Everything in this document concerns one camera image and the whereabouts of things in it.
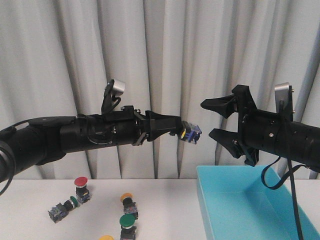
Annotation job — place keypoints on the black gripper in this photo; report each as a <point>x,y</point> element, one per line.
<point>128,127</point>
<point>257,129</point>

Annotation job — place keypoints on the red push button front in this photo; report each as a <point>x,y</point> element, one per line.
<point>190,132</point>

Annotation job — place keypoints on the red push button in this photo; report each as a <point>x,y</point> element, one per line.
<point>190,132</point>
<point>81,190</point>

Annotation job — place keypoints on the yellow push button front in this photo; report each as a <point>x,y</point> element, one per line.
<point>106,237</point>

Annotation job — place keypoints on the yellow push button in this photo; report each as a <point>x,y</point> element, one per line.
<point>129,206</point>
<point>106,237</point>

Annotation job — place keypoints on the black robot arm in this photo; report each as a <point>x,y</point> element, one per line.
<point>297,142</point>
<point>48,139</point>

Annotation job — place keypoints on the light blue plastic box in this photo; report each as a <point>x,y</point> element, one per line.
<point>235,205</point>

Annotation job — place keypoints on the yellow push button back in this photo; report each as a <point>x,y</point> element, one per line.
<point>129,206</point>

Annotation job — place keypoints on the red push button back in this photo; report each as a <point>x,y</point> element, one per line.
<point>81,190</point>

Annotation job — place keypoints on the green push button front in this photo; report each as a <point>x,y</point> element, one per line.
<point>128,228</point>

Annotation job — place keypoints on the white pleated curtain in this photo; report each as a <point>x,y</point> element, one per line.
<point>56,57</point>

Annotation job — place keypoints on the green push button lying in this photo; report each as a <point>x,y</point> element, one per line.
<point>61,210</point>

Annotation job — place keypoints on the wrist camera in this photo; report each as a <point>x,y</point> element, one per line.
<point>112,95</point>
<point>284,100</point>

